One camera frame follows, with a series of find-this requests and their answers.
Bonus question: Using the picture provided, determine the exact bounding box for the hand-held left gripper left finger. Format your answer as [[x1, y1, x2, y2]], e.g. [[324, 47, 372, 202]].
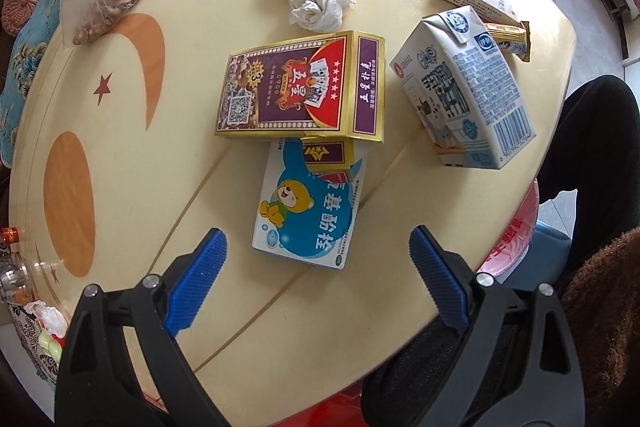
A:
[[54, 228, 236, 427]]

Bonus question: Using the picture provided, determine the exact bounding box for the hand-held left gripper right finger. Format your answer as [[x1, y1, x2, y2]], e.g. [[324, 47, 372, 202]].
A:
[[395, 227, 587, 427]]

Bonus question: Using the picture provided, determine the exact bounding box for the blue trash bin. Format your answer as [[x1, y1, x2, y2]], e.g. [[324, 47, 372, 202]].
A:
[[500, 222, 573, 295]]

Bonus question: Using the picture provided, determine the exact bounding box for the blue white bear medicine box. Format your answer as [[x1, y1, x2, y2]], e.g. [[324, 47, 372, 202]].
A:
[[251, 138, 368, 272]]

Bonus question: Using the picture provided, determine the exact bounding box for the white blue milk carton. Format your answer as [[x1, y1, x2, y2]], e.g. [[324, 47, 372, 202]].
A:
[[390, 5, 537, 170]]

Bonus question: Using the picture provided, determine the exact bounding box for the purple gold card box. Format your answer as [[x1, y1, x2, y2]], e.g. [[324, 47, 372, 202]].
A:
[[215, 30, 387, 172]]

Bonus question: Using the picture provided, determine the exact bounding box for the yellow orange snack wrapper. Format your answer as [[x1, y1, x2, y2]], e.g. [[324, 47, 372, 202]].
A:
[[482, 21, 531, 62]]

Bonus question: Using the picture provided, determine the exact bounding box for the brown fuzzy garment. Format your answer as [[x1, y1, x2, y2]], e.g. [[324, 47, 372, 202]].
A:
[[560, 229, 640, 427]]

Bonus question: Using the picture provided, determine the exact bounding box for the black white patterned cloth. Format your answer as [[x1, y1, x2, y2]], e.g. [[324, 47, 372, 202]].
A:
[[10, 302, 68, 390]]

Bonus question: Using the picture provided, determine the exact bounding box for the glass jar with red cap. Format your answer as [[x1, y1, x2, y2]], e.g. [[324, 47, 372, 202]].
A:
[[0, 227, 38, 308]]

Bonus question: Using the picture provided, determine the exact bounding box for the blue patterned cushion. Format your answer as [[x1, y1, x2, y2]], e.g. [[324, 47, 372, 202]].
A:
[[0, 0, 66, 168]]

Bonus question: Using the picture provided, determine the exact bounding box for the pink round knitted cushion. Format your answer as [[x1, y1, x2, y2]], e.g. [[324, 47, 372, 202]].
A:
[[1, 0, 48, 38]]

